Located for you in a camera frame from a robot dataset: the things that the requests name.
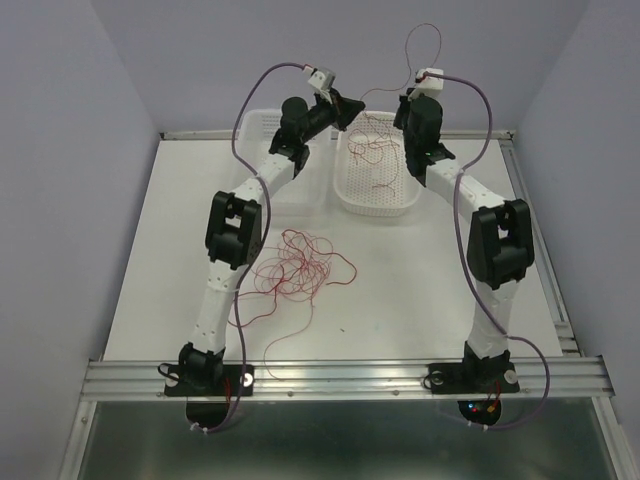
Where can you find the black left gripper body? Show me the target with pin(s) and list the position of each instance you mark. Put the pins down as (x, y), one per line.
(320, 115)

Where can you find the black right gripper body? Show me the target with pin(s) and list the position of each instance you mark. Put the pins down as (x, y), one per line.
(401, 115)

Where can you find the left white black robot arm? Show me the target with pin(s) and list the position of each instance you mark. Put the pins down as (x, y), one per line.
(234, 234)

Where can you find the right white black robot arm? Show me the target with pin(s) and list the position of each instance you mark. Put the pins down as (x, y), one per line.
(494, 240)

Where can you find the white perforated plastic basket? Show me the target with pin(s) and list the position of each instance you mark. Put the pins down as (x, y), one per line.
(370, 174)

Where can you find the translucent white perforated basket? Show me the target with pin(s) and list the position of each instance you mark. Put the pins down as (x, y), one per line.
(307, 192)

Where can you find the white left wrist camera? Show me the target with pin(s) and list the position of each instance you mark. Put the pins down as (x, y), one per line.
(320, 80)

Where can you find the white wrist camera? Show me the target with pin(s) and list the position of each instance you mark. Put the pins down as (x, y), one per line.
(320, 80)
(429, 82)

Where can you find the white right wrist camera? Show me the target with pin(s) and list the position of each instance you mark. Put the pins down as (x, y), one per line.
(429, 82)

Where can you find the aluminium right side rail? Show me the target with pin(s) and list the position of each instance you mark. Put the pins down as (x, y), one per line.
(559, 314)

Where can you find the aluminium rail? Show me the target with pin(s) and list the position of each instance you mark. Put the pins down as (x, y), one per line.
(119, 381)
(559, 314)

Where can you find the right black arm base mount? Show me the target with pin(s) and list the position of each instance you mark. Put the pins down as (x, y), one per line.
(472, 376)

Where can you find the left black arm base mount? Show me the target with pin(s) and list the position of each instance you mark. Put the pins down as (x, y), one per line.
(229, 381)

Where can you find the aluminium front rail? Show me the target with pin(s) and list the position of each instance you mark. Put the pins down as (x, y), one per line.
(119, 381)

